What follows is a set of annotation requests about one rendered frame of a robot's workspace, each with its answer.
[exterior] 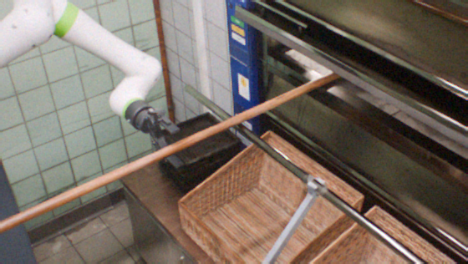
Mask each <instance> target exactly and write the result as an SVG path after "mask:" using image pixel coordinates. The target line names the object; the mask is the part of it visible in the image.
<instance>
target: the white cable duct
mask: <svg viewBox="0 0 468 264"><path fill-rule="evenodd" d="M192 5H193V13H194V22H195V30H196V46H197V55H198V64H199V72H200V80H201V88H202V94H204V95H205V96H206V97H207V98H208V99H211V98H210V89H209V80H208V70H207V61H206V44H205V34H204V25H203V17H202V6H201V0H192ZM206 112H210V113H211V111H210V110H209V109H208V108H207V107H205V106H204V113H206Z"/></svg>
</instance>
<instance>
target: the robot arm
mask: <svg viewBox="0 0 468 264"><path fill-rule="evenodd" d="M13 5H14V9H13V10H12V12H11V13H9V14H8V15H7V16H6V17H5V18H4V19H3V20H2V21H1V22H0V68H2V67H3V66H5V65H7V64H8V63H10V62H12V61H14V60H15V59H17V58H18V57H20V56H21V55H23V54H25V53H26V52H29V51H31V50H33V49H35V48H37V47H39V46H41V45H43V44H45V43H46V42H47V41H48V40H49V39H51V37H52V36H53V35H55V36H57V37H58V38H60V39H62V40H64V41H66V42H68V43H70V44H72V45H74V46H76V47H79V48H81V49H83V50H85V51H87V52H89V53H92V54H93V55H95V56H97V57H99V59H101V60H103V61H105V62H106V63H109V64H110V65H112V66H113V67H115V68H116V69H118V70H120V71H122V72H124V73H125V78H124V79H123V80H122V82H120V83H119V84H118V86H117V87H116V88H115V89H114V92H113V93H112V94H111V95H110V99H109V104H110V108H111V109H112V110H113V112H114V113H116V114H117V115H119V116H122V117H124V118H125V119H126V120H127V123H129V124H130V125H131V126H132V127H133V128H135V129H137V130H141V131H142V132H143V133H146V134H150V136H151V138H152V139H153V140H154V141H151V144H153V145H154V146H155V147H156V149H157V150H161V149H163V148H165V147H166V146H167V145H166V143H165V141H164V138H165V136H164V135H163V134H162V132H161V127H160V125H161V126H162V127H164V128H165V129H166V130H167V131H168V132H170V133H171V134H174V133H175V132H177V131H180V129H179V128H178V127H177V126H175V125H174V124H173V123H172V122H171V120H169V119H167V116H166V115H165V111H164V110H158V109H154V108H152V107H151V106H150V105H149V104H148V103H147V102H146V101H145V98H146V97H147V95H148V93H149V92H150V91H151V89H152V87H154V86H155V85H156V83H157V82H158V81H159V80H160V77H161V75H162V67H161V65H160V62H159V61H158V60H157V59H156V58H155V57H152V56H150V55H149V54H147V53H144V52H142V51H140V50H139V49H136V48H134V47H132V46H130V45H129V44H127V43H126V42H125V41H124V40H121V39H120V38H117V37H116V36H114V35H113V34H112V33H110V32H109V31H108V30H105V29H104V28H102V26H101V25H99V24H98V23H97V22H95V21H94V20H93V19H92V18H90V17H89V16H88V15H86V14H85V13H84V12H83V10H82V9H81V8H77V7H76V6H74V5H73V4H71V3H70V2H68V1H67V0H13ZM159 116H160V117H159ZM159 136H161V138H160V139H157V138H159ZM163 161H164V162H165V163H168V162H170V163H171V164H173V166H174V167H175V168H178V167H180V166H182V165H184V163H183V162H182V161H181V160H180V159H179V158H178V157H177V156H175V155H171V156H168V157H166V158H164V159H163Z"/></svg>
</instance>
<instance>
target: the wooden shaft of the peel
mask: <svg viewBox="0 0 468 264"><path fill-rule="evenodd" d="M339 78H341V77H340V76H338V75H337V74H336V73H335V72H332V73H329V74H327V75H325V76H323V77H321V78H319V79H316V80H314V81H311V82H309V83H307V84H304V85H302V86H300V87H298V88H295V89H293V90H292V91H290V92H288V93H285V94H283V95H280V96H278V97H276V98H274V99H271V100H269V101H267V102H264V103H262V104H259V105H258V106H257V107H255V108H253V109H249V110H247V111H245V112H243V113H240V114H238V115H236V116H234V117H231V118H229V119H226V120H223V122H221V123H220V124H216V125H213V126H212V127H210V128H208V129H204V130H202V131H200V132H198V133H195V134H193V135H191V136H189V138H186V139H183V140H181V141H178V142H176V143H174V144H173V145H168V146H166V147H165V148H163V149H161V150H157V151H156V152H154V154H150V155H147V156H146V157H144V158H141V159H139V160H136V161H133V162H131V163H129V164H128V165H124V166H122V167H120V168H118V169H117V170H114V171H112V172H110V173H108V174H105V175H102V176H100V177H99V178H96V179H94V180H92V181H88V182H86V183H84V184H83V185H82V186H79V187H77V188H75V189H72V190H69V191H67V192H65V193H63V194H61V195H57V196H55V197H53V198H51V199H49V200H48V201H46V202H43V203H41V204H39V205H37V206H34V207H32V208H30V209H27V210H25V211H22V212H20V213H18V214H16V215H14V216H12V217H10V218H7V219H6V220H4V221H1V222H0V234H2V233H4V232H6V231H7V230H9V229H11V228H14V227H16V226H19V225H21V224H23V223H24V222H27V221H31V220H32V219H34V218H36V217H39V216H40V215H42V214H44V213H46V212H48V211H51V210H53V209H55V208H57V207H60V206H63V205H65V204H67V203H69V202H71V201H73V200H75V199H77V198H79V197H80V196H83V195H86V194H88V193H90V192H92V191H95V190H98V189H99V188H101V187H103V186H106V185H108V184H109V183H111V182H113V181H115V180H118V179H120V178H123V177H125V176H127V175H130V174H132V173H134V172H136V171H139V170H142V168H144V167H146V166H147V165H151V164H154V163H155V162H157V161H159V160H163V159H164V158H166V157H168V156H171V155H174V154H176V152H178V151H180V150H183V149H186V148H188V147H190V146H192V145H195V144H197V143H199V142H202V141H203V140H207V139H209V138H211V136H213V135H217V134H219V133H221V132H222V131H224V130H226V129H230V128H231V127H234V126H236V125H238V124H241V123H243V122H245V120H247V119H251V118H253V117H255V116H257V115H259V114H262V113H264V112H267V111H268V110H270V109H274V108H276V107H277V106H279V105H280V104H284V103H286V102H287V101H289V100H291V99H295V98H297V97H299V96H301V95H303V94H306V93H308V92H310V91H312V90H314V89H316V88H318V87H320V86H322V85H324V84H326V83H330V82H332V81H334V80H335V79H339Z"/></svg>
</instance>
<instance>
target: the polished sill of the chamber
mask: <svg viewBox="0 0 468 264"><path fill-rule="evenodd" d="M267 60H268V63H269V64H270V65H272V66H273V67H274V68H276V69H278V70H280V71H282V72H284V73H285V74H286V75H287V76H289V77H290V78H292V79H294V80H296V81H298V82H299V83H301V84H307V83H309V82H311V81H314V80H316V79H319V78H321V77H323V76H322V75H320V74H319V73H318V72H316V71H315V70H313V69H310V68H309V67H307V66H305V65H304V64H302V63H299V62H298V61H296V60H294V59H292V57H290V56H288V55H287V54H285V53H283V52H282V51H279V50H278V51H276V52H273V53H270V54H268V55H267ZM312 91H313V92H315V93H317V94H319V95H320V96H322V97H324V98H325V99H327V100H329V101H331V102H333V103H334V104H336V106H338V107H339V108H340V109H343V110H344V111H347V112H348V113H350V114H351V115H353V116H355V117H356V118H358V119H360V120H362V121H363V122H364V123H365V124H367V125H369V126H371V127H372V128H374V129H376V130H378V131H379V132H381V133H383V134H384V135H387V136H388V138H390V139H391V140H394V141H395V142H397V143H399V144H400V145H402V146H404V147H405V148H406V149H408V150H411V151H413V152H414V153H415V154H416V155H418V156H419V157H421V158H422V159H424V160H427V161H429V162H430V163H431V164H433V165H435V166H437V167H438V168H440V169H441V170H443V171H444V172H445V173H447V174H449V175H451V176H453V177H454V178H456V179H457V180H460V181H461V182H463V183H465V185H467V186H468V160H467V159H465V158H464V157H462V156H460V155H458V154H456V152H454V151H453V150H450V149H448V148H447V147H445V146H443V145H442V144H439V143H437V142H436V141H434V140H432V139H431V138H429V136H427V135H424V134H422V133H420V132H419V131H418V130H416V129H414V128H412V127H410V126H409V125H407V124H404V123H403V122H401V120H399V119H397V118H395V117H394V116H392V115H390V114H387V113H386V112H384V111H383V110H381V109H379V108H376V107H375V106H374V105H373V104H371V103H370V102H368V101H366V100H365V99H362V98H360V97H359V96H357V95H355V94H353V93H351V92H349V91H348V90H347V89H345V88H343V87H342V86H340V85H338V84H336V83H334V82H333V81H332V82H330V83H326V84H324V85H322V86H320V87H318V88H316V89H314V90H312Z"/></svg>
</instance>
